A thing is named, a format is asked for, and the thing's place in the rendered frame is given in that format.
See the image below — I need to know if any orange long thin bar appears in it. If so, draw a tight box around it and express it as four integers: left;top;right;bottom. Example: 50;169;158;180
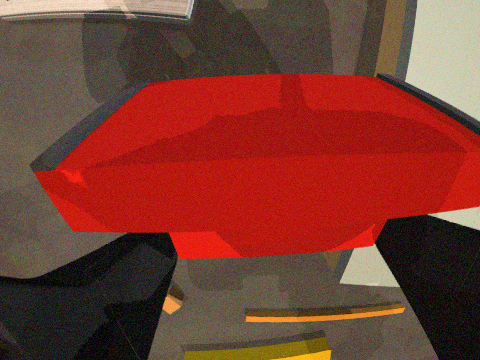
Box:
245;304;405;323

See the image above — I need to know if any yellow flat bar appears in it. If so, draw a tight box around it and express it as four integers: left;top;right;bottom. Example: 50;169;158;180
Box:
184;336;331;360

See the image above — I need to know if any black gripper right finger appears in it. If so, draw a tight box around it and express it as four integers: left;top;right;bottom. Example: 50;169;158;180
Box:
375;215;480;360

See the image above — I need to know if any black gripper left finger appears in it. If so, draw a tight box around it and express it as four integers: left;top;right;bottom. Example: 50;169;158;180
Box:
0;232;179;360

